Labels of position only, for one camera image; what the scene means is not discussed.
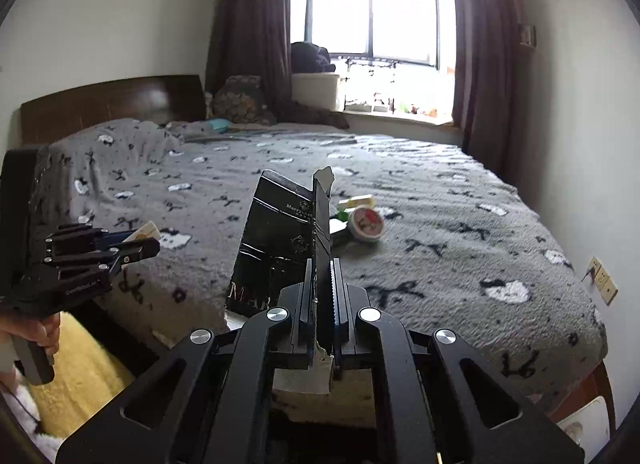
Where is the white storage box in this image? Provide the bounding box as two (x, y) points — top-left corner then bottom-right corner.
(291, 72), (347, 113)

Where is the dark wooden headboard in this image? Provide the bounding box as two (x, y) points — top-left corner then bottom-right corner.
(20, 75), (207, 146)

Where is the window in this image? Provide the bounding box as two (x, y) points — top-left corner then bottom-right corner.
(290, 0), (458, 117)

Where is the beige wall socket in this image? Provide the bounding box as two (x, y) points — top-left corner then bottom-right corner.
(586, 257), (619, 306)

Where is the person's left hand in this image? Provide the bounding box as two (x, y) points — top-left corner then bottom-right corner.
(0, 315), (62, 372)

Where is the dark clothes pile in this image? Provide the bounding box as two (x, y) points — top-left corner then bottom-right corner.
(291, 42), (337, 74)

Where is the dark cloth on windowsill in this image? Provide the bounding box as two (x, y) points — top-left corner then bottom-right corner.
(277, 102), (352, 129)

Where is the wooden bed frame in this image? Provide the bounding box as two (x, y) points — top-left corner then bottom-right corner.
(547, 359), (617, 441)

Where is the black carton box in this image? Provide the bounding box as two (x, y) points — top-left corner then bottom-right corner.
(226, 167), (335, 395)

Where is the dark brown curtain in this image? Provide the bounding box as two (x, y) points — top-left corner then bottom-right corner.
(451, 0), (527, 181)
(206, 0), (297, 111)

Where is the white box under bed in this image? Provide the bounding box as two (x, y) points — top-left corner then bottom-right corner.
(556, 395), (609, 448)

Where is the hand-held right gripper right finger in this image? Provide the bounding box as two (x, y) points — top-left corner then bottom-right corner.
(329, 258), (585, 464)

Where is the row of windowsill ornaments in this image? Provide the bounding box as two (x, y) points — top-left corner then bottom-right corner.
(345, 89), (442, 118)

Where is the yellow plush cloth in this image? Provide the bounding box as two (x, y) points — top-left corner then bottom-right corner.
(29, 313), (137, 441)

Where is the dark patterned pillow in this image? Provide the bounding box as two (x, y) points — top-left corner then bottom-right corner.
(210, 75), (277, 126)

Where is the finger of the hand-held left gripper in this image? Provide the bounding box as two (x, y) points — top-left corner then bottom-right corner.
(45, 225), (133, 252)
(42, 237), (162, 276)

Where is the cream paper packet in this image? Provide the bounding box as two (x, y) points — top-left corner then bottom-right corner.
(122, 221), (162, 246)

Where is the grey printed blanket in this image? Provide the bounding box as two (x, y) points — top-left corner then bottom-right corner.
(30, 118), (609, 416)

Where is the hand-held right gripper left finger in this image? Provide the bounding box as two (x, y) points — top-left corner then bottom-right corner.
(55, 259), (318, 464)

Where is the white plush cloth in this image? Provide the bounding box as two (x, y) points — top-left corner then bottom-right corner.
(0, 369), (58, 462)

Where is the small round white container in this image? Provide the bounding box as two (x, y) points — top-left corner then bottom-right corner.
(348, 207), (386, 243)

